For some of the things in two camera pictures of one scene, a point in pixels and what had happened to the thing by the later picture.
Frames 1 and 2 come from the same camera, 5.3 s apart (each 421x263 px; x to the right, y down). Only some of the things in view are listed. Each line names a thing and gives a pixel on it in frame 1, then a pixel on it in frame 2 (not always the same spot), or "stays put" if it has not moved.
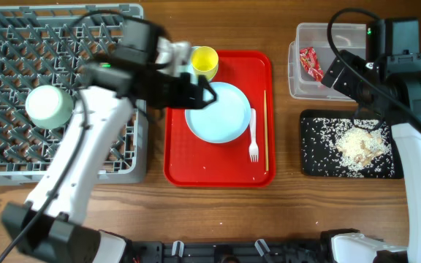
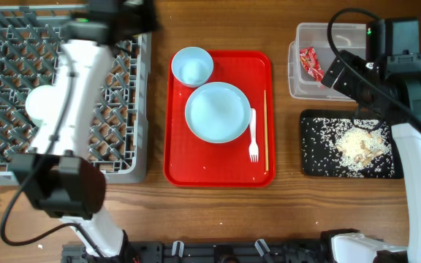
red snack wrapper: (310, 61) stays put
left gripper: (177, 99) -> (148, 9)
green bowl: (48, 107) stays put
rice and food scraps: (346, 147) stays put
